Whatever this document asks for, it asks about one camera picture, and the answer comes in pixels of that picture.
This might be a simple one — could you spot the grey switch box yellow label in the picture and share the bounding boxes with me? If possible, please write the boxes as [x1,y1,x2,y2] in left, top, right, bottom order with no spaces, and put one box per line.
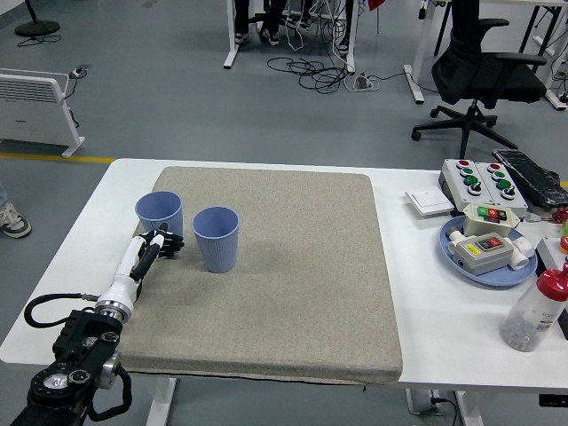
[451,232,516,276]

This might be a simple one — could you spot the blue round plate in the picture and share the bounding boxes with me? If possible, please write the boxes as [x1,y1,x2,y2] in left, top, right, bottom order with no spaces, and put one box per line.
[438,216,539,288]

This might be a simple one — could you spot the person's shoe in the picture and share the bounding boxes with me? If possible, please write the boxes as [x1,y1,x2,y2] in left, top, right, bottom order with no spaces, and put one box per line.
[0,201,33,240]

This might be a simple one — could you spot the white plastic fitting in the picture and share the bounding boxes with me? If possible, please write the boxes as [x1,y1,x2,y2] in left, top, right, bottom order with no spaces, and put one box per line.
[446,225,467,255]
[509,237,536,271]

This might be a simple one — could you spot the clear screw bottle red cap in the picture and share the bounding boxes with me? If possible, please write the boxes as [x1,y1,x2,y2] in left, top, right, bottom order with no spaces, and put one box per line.
[499,262,568,353]

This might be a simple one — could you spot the blue ribbed plastic cup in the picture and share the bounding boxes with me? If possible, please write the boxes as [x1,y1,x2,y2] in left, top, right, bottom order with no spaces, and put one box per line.
[192,206,241,274]
[135,191,185,240]

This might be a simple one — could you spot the white under-table power strip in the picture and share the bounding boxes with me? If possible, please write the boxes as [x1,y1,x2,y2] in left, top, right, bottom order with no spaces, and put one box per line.
[406,388,445,416]

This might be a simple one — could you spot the person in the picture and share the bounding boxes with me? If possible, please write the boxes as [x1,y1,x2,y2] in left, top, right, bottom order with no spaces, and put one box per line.
[233,0,285,46]

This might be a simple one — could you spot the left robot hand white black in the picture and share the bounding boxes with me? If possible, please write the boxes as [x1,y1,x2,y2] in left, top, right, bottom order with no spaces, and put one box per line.
[96,223,185,314]

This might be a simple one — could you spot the white panel heater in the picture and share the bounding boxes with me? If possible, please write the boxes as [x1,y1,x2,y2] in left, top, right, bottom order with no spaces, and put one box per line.
[0,67,86,160]

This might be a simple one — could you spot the white desk leg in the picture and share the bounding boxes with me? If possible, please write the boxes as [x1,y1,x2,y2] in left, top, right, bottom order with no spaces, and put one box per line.
[402,0,440,106]

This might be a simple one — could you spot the grey-brown fabric mat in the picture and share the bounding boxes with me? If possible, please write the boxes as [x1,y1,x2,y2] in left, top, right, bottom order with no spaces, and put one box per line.
[117,166,404,385]

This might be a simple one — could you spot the black floor cable bundle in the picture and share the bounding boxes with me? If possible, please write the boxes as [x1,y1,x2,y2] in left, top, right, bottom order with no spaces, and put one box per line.
[265,56,356,93]

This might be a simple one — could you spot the white floor cable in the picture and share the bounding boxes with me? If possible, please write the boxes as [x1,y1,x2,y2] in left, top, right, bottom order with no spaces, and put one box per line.
[282,11,308,52]

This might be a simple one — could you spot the white box red button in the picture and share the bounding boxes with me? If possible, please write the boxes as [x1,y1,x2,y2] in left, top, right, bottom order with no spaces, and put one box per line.
[535,236,568,272]

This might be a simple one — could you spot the black office chair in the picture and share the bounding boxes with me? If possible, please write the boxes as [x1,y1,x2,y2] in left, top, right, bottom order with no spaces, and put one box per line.
[411,0,548,160]

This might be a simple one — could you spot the black keyboard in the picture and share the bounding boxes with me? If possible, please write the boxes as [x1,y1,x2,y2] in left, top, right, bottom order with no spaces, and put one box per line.
[492,148,568,209]

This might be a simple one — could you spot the white switch box green red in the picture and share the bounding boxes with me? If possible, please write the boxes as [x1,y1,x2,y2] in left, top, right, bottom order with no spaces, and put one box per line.
[462,202,521,239]

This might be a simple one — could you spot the white wall switch plate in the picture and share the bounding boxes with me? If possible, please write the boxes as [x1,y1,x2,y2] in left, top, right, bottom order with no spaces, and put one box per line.
[404,185,456,218]

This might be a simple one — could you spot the black round fan base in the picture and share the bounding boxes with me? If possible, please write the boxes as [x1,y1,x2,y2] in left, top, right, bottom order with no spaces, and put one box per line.
[15,0,62,37]

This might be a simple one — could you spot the white four-button control box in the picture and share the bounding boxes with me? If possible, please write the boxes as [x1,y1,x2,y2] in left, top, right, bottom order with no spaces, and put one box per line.
[438,158,493,204]
[474,162,529,212]

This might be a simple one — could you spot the white desk frame dark legs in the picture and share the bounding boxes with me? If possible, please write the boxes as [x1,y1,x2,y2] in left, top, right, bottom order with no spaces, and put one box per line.
[518,0,568,111]

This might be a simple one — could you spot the white table leg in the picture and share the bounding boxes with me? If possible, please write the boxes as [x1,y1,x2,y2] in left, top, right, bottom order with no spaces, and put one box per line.
[146,376,177,426]
[452,390,481,426]

